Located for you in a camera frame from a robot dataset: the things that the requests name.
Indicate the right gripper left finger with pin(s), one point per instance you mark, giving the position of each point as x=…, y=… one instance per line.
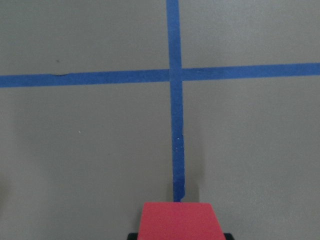
x=132, y=236

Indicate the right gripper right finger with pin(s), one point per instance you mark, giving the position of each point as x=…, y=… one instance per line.
x=228, y=236

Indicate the red block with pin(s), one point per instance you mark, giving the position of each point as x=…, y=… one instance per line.
x=179, y=221

